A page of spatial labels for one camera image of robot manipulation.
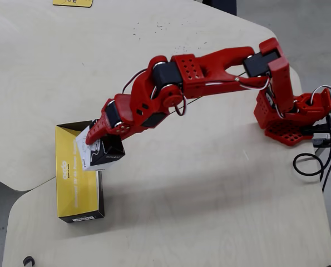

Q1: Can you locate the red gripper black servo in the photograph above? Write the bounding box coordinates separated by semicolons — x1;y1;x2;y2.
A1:
85;94;135;146

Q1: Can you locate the small black white box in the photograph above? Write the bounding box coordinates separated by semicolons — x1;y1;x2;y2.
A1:
76;118;126;172

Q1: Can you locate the red perforated robot base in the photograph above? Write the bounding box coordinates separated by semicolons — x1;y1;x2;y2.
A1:
265;119;314;147

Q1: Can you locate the open yellow black cardboard box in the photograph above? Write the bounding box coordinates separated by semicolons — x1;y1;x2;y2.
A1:
55;120;105;224

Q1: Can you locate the yellow card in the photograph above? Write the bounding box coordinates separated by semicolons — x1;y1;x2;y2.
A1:
52;0;93;8

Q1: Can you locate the black table clamp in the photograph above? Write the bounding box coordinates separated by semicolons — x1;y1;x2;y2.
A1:
311;122;331;156

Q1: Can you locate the black looped cable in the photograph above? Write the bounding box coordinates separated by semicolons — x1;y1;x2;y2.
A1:
293;111;331;177

